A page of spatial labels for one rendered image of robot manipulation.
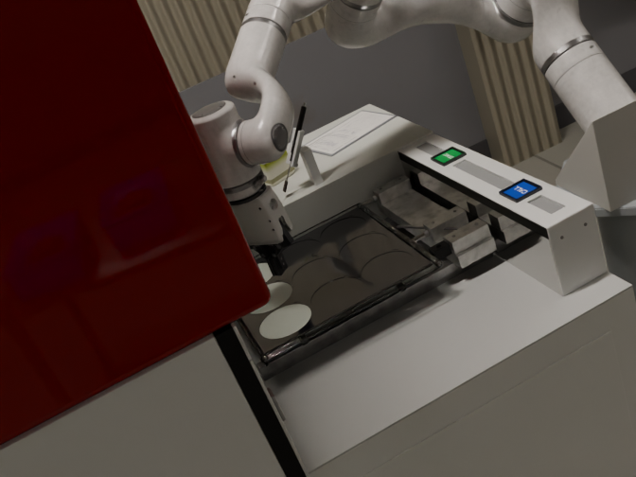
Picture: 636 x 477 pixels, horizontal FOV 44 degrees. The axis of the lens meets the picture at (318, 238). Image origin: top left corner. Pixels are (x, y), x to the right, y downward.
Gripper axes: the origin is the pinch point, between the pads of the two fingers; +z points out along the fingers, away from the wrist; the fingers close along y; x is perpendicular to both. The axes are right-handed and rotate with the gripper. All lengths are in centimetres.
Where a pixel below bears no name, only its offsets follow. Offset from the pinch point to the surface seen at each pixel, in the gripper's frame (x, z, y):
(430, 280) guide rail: -12.6, 13.9, -22.4
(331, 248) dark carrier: -16.4, 7.9, -0.9
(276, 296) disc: -0.3, 8.0, 3.8
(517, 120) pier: -223, 78, 29
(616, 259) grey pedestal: -45, 33, -48
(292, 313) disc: 5.0, 8.0, -2.9
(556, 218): -13, 2, -49
